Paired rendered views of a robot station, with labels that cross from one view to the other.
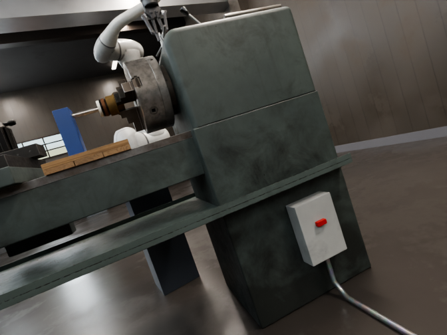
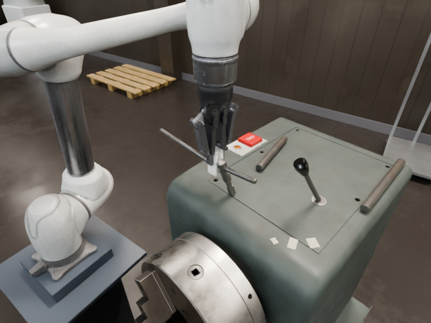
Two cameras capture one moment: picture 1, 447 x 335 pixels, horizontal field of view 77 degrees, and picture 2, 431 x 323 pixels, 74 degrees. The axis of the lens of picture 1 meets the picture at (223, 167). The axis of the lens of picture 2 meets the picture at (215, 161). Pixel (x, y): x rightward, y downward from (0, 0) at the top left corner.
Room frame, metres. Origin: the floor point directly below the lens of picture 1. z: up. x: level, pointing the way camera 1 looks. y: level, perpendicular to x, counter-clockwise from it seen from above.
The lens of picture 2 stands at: (0.93, 0.35, 1.76)
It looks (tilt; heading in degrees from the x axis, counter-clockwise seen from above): 35 degrees down; 332
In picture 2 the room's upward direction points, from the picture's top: straight up
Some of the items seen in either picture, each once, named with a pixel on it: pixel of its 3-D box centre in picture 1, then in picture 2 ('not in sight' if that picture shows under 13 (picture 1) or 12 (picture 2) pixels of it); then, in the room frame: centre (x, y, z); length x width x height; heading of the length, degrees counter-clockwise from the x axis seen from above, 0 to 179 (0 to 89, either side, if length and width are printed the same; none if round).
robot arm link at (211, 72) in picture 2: not in sight; (215, 67); (1.44, 0.08, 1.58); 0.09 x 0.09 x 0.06
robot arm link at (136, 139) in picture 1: (128, 144); (54, 223); (1.86, 0.54, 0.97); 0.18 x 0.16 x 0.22; 136
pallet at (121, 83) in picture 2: not in sight; (131, 80); (5.91, -0.61, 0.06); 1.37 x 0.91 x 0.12; 26
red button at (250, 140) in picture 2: not in sight; (249, 140); (1.62, -0.14, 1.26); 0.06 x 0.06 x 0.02; 17
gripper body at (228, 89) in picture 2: (151, 8); (215, 102); (1.44, 0.08, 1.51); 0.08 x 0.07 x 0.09; 106
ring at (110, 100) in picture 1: (112, 105); not in sight; (1.23, 0.36, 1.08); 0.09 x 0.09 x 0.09; 17
